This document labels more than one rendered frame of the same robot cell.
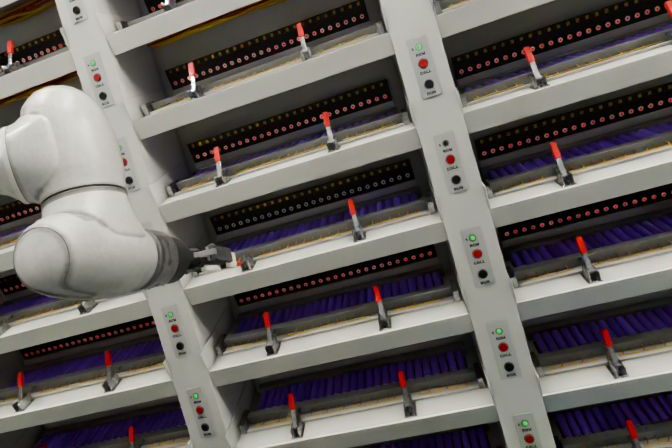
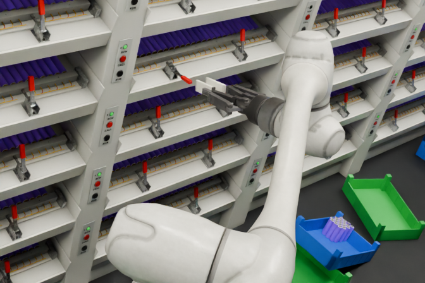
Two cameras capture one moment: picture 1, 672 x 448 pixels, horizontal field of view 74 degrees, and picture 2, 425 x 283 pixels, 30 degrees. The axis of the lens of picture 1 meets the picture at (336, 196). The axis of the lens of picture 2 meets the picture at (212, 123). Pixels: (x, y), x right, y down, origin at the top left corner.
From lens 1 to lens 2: 203 cm
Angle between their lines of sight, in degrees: 65
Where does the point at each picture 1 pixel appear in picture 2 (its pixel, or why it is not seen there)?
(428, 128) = not seen: outside the picture
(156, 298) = (105, 101)
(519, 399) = (261, 150)
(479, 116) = not seen: outside the picture
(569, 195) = (333, 42)
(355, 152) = (271, 4)
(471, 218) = not seen: hidden behind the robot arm
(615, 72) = not seen: outside the picture
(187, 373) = (100, 158)
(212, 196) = (182, 22)
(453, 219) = not seen: hidden behind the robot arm
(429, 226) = (278, 55)
